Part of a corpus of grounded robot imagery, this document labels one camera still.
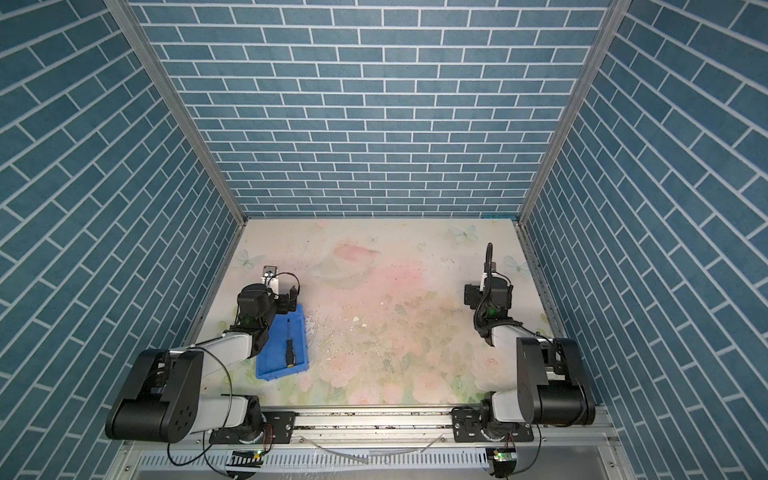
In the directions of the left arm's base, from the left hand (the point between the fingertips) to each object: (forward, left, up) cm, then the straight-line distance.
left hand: (278, 284), depth 92 cm
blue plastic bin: (-21, -1, -7) cm, 22 cm away
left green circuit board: (-43, +1, -11) cm, 45 cm away
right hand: (0, -65, +1) cm, 65 cm away
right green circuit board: (-44, -63, -11) cm, 78 cm away
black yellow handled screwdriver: (-19, -6, -7) cm, 21 cm away
